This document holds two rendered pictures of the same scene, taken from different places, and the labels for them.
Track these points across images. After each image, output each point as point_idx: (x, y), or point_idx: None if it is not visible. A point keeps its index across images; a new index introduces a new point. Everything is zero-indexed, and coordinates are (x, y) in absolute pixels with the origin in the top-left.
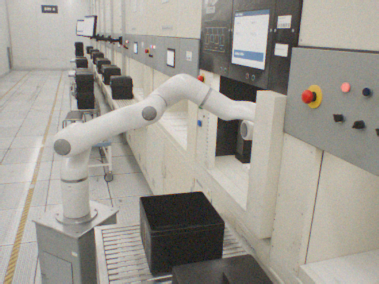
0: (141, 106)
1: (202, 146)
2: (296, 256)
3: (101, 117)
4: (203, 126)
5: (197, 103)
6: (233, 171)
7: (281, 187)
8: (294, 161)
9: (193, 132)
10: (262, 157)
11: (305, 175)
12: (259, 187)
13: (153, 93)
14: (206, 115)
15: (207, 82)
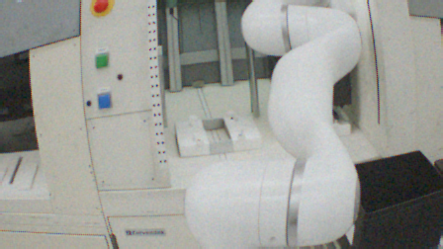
0: (355, 25)
1: (127, 149)
2: (441, 133)
3: (313, 88)
4: (120, 100)
5: (325, 4)
6: (188, 165)
7: (415, 78)
8: (423, 41)
9: (75, 137)
10: (403, 51)
11: (437, 48)
12: (407, 91)
13: (277, 4)
14: (134, 69)
15: (128, 2)
